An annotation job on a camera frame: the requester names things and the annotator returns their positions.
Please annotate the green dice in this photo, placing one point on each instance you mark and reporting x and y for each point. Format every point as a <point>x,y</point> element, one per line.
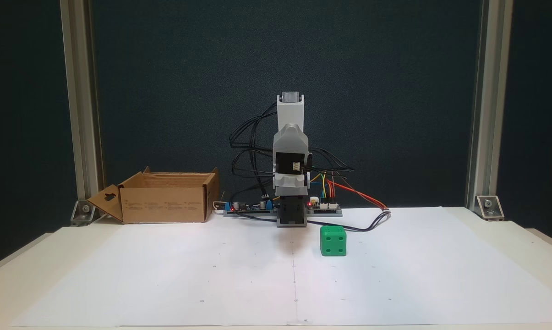
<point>333,242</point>

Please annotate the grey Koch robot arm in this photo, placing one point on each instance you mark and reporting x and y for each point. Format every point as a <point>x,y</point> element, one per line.
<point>290,114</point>

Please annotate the servo driver board with jumpers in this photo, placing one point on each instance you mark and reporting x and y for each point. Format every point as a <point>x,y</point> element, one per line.
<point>324,206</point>

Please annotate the grey board mounting plate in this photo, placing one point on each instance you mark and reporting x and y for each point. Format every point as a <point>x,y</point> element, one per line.
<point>257,214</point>

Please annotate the blue power converter board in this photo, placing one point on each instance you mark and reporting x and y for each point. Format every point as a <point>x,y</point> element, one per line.
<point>248,207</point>

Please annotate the large white paper sheet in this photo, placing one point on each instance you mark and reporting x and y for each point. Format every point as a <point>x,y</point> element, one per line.
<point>211,284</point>

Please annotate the open cardboard box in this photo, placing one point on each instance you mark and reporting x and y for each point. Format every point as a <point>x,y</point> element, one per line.
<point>161,204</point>

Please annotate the metal corner bracket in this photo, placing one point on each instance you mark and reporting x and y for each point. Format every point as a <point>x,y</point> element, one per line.
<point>83,211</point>
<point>489,207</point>

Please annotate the aluminium frame post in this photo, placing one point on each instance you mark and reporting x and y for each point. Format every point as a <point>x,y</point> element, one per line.
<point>489,91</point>
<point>81,91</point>

